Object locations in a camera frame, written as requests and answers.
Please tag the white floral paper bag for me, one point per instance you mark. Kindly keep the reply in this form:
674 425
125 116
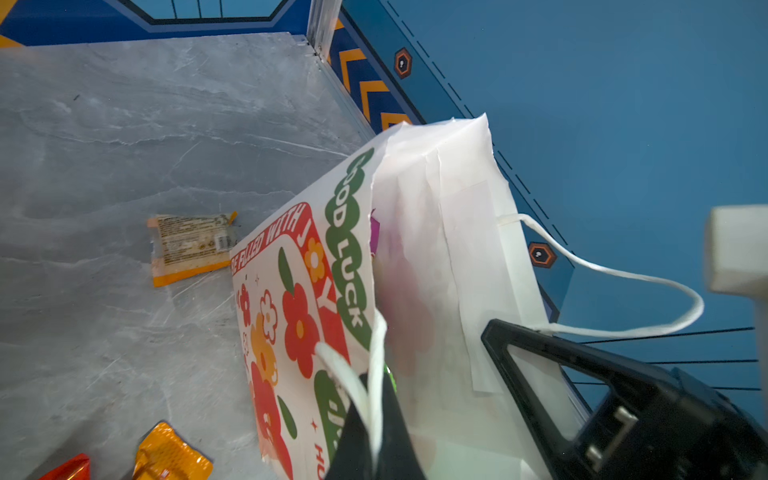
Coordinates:
452 255

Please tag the red small snack packet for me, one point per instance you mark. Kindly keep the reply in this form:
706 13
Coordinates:
77 468

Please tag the clear orange cracker packet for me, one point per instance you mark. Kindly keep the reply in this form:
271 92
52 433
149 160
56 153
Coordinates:
187 246

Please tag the right aluminium corner post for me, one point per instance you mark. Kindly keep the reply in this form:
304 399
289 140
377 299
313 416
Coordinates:
323 16

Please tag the purple grape candy bag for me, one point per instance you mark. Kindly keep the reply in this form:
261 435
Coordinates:
375 233

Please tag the orange small candy packet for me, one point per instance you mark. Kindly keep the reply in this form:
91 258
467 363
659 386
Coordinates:
163 455

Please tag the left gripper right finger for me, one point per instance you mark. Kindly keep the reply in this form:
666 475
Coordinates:
397 459

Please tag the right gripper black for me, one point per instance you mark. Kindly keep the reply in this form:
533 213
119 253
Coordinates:
652 424

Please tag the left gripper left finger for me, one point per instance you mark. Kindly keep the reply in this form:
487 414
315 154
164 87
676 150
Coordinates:
352 460

